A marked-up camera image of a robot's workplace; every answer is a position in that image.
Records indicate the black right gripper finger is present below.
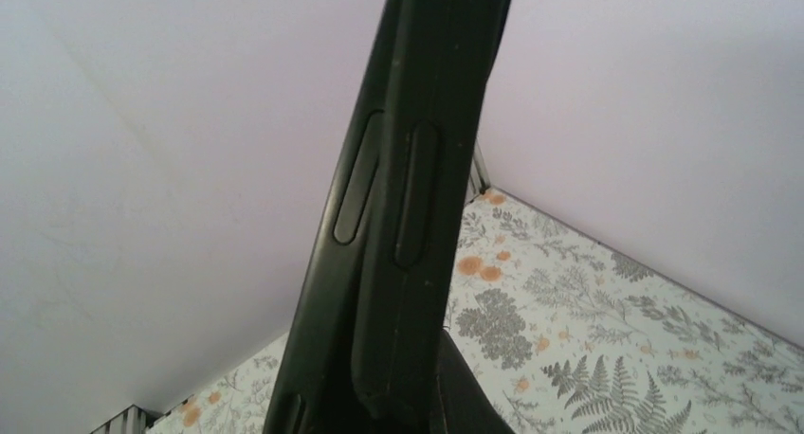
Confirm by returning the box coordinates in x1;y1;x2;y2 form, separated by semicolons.
433;330;514;434

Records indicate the black phone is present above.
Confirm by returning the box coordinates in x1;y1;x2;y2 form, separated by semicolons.
264;0;511;434

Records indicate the floral patterned table mat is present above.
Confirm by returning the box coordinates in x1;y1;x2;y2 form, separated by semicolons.
145;189;804;434

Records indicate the left aluminium frame post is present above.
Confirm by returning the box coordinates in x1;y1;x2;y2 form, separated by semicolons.
464;142;491;205

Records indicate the front aluminium rail beam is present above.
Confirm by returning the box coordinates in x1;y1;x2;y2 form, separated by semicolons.
91;405;163;434

